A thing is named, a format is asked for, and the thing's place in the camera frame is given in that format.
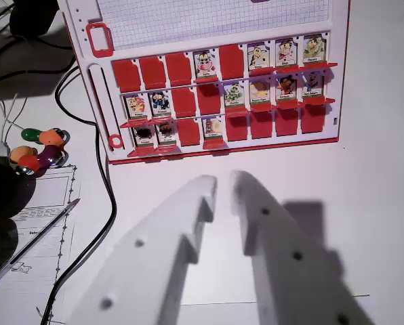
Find red plastic board flap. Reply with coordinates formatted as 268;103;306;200
275;97;304;110

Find printed paper sheet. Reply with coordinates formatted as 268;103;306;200
0;163;83;325

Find clear ballpoint pen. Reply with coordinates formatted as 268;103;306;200
0;198;82;286

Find colourful twisted fidget toy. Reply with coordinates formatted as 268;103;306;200
8;127;69;177

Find black rounded object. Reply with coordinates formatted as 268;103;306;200
0;151;37;272

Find red and white game board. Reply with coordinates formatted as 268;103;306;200
57;0;350;166

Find thick black cable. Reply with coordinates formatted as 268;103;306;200
39;64;118;325

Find thin white cable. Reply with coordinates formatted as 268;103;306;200
0;93;28;145
0;97;24;131

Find looping black cable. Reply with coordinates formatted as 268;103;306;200
0;33;76;85

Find thin black cable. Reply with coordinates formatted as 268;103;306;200
14;32;73;50

